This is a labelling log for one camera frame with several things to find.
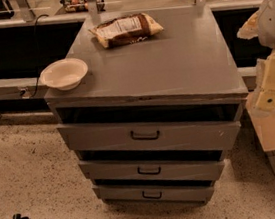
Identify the grey drawer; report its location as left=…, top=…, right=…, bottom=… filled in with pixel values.
left=57, top=121, right=240, bottom=151
left=92, top=185, right=214, bottom=203
left=78, top=160, right=225, bottom=181

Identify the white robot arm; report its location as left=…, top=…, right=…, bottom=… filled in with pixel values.
left=237, top=0, right=275, bottom=112

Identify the grey drawer cabinet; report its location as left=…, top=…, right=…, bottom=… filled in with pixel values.
left=33, top=0, right=263, bottom=219

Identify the grey top drawer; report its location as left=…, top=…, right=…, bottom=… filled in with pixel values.
left=57, top=121, right=240, bottom=151

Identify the grey bottom drawer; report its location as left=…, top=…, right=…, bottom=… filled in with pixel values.
left=92, top=185, right=214, bottom=203

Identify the brown chip bag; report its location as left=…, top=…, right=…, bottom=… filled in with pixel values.
left=90, top=13, right=163, bottom=49

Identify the white bowl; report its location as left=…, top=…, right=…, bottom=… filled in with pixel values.
left=40, top=58, right=88, bottom=91

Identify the colourful snack package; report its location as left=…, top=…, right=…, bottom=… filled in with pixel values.
left=64, top=0, right=88, bottom=13

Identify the black cable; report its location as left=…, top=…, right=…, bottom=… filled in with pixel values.
left=19, top=13, right=61, bottom=99

